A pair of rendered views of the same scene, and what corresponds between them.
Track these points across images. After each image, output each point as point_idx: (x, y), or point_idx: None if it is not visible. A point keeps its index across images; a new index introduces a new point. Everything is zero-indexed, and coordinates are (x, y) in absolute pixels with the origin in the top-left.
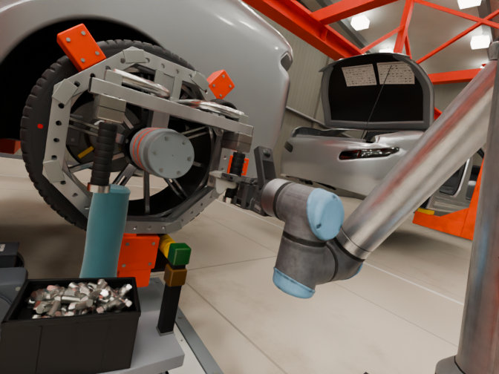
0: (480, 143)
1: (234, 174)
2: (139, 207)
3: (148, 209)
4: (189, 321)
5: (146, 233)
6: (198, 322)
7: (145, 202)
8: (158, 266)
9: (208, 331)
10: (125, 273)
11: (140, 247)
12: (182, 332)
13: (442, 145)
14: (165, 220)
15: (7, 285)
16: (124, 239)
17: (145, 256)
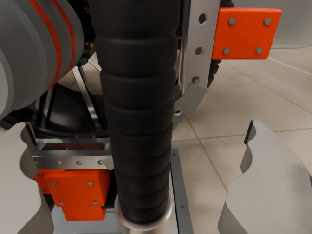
0: None
1: (14, 211)
2: (104, 110)
3: (98, 122)
4: (197, 204)
5: (78, 169)
6: (206, 208)
7: (91, 114)
8: (114, 198)
9: (214, 224)
10: (68, 209)
11: (74, 186)
12: (178, 230)
13: None
14: (108, 146)
15: None
16: (46, 178)
17: (85, 195)
